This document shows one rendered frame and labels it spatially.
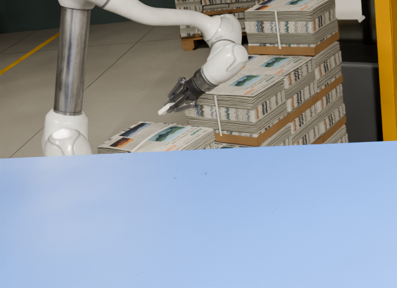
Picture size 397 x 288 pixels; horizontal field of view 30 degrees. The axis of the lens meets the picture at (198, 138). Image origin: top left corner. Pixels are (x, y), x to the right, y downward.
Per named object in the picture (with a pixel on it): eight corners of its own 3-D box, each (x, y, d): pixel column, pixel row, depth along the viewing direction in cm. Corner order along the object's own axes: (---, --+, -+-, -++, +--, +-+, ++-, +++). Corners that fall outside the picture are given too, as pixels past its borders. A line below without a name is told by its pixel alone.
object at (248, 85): (184, 93, 338) (184, 90, 337) (219, 73, 358) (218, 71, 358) (253, 99, 316) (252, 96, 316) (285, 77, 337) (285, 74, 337)
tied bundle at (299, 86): (223, 117, 367) (216, 73, 358) (253, 97, 388) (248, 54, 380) (290, 124, 345) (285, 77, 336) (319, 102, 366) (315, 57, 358)
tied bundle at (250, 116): (188, 139, 346) (180, 93, 338) (222, 116, 368) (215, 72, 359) (257, 148, 325) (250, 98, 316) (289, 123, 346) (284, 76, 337)
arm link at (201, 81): (208, 86, 258) (197, 94, 262) (225, 85, 265) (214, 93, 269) (198, 63, 260) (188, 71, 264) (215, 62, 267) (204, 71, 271)
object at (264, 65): (217, 73, 358) (216, 71, 358) (247, 55, 379) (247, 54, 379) (283, 77, 337) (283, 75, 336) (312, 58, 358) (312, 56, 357)
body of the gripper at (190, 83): (189, 72, 264) (173, 84, 270) (199, 93, 262) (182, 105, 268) (204, 71, 270) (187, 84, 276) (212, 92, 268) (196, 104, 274)
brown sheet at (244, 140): (188, 138, 346) (186, 129, 345) (222, 115, 367) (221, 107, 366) (257, 146, 324) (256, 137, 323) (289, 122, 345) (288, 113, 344)
